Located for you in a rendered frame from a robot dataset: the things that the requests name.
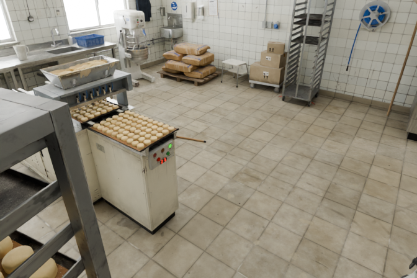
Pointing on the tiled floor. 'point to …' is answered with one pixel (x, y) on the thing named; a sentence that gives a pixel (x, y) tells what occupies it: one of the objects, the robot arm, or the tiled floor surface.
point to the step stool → (236, 68)
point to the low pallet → (189, 77)
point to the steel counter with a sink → (69, 54)
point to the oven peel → (406, 55)
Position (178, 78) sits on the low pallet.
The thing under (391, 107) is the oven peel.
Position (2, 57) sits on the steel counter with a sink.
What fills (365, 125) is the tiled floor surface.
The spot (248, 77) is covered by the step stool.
